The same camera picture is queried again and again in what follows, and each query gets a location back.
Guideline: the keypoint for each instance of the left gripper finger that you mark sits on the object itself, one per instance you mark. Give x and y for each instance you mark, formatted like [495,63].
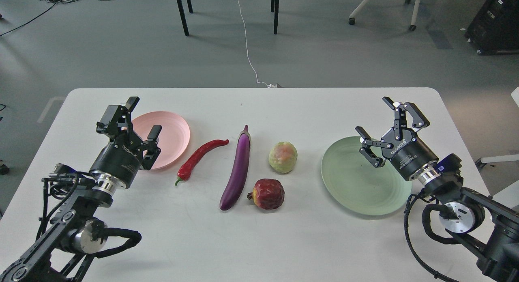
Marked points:
[150,146]
[116,120]

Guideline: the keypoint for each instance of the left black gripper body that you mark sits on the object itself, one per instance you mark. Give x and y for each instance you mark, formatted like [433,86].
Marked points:
[121,158]

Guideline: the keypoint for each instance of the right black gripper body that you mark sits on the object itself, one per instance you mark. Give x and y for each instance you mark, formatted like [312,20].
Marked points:
[408,153]

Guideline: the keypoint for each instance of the pink plate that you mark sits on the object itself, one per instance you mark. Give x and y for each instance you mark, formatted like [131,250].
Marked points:
[173,139]

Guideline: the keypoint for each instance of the green plate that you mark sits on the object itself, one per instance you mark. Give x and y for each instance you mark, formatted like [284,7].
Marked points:
[354,183]

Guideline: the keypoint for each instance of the black equipment case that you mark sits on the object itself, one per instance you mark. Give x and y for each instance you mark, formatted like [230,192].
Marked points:
[495,29]

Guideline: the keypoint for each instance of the purple eggplant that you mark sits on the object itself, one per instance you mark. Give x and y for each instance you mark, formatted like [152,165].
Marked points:
[239,171]

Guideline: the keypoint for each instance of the green pink guava fruit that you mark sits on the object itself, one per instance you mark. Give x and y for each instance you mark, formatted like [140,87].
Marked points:
[282,157]

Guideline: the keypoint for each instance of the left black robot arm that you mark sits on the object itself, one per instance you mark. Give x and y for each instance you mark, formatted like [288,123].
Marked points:
[70,237]

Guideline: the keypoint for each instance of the red pomegranate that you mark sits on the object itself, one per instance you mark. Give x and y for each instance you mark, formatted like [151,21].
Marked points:
[267,194]

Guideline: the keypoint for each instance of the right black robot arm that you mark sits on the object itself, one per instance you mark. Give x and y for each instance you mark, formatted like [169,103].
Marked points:
[454,214]

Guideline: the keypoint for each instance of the black table leg rear left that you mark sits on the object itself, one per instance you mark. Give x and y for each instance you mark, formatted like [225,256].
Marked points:
[190,7]

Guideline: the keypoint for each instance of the red chili pepper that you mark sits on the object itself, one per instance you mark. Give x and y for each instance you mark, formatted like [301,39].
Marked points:
[185,171]

